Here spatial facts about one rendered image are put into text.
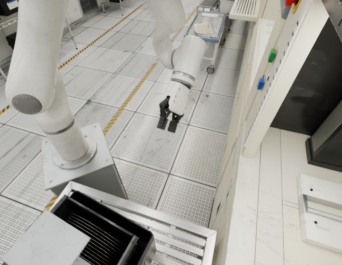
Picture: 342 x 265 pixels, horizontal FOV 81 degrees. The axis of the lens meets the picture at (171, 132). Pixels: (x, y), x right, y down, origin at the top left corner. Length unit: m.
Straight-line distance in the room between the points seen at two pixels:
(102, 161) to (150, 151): 0.98
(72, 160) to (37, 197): 1.00
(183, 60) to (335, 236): 0.68
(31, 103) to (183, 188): 1.27
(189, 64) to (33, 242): 0.61
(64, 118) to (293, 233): 0.83
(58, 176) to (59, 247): 0.53
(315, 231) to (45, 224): 0.68
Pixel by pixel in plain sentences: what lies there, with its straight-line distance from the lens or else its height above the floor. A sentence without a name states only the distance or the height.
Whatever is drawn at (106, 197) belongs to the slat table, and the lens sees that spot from 0.84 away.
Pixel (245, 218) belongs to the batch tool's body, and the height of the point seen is 0.87.
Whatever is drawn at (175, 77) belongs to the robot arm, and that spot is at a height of 1.12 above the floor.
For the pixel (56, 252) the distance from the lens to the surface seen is 0.47.
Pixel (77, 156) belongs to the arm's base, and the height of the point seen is 0.79.
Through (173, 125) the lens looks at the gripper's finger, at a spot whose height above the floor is 0.97.
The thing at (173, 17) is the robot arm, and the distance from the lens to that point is 0.63.
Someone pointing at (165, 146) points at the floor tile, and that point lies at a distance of 1.88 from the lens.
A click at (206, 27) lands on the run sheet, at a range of 2.93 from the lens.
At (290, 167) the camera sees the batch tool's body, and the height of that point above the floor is 0.87.
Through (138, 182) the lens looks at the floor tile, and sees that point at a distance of 1.71.
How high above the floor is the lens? 1.50
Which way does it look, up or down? 49 degrees down
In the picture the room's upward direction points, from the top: straight up
